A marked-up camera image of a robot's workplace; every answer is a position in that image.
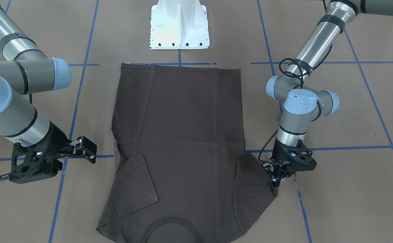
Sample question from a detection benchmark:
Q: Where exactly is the white camera mast base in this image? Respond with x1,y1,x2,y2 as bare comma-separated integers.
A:
149,0,210,50

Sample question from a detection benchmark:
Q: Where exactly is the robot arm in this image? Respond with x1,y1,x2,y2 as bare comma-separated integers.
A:
261,0,393,188
0,4,97,164

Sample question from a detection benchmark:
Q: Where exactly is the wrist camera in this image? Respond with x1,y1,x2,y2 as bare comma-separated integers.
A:
9,159,63,184

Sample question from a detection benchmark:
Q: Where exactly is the brown paper table cover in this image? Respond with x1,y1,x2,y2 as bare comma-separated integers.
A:
0,0,393,243

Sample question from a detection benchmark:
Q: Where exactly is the brown t-shirt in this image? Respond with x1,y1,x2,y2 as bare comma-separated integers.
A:
96,63,278,243

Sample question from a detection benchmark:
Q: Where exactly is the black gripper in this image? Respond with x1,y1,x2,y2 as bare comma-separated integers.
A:
11,122,97,165
264,139,317,188

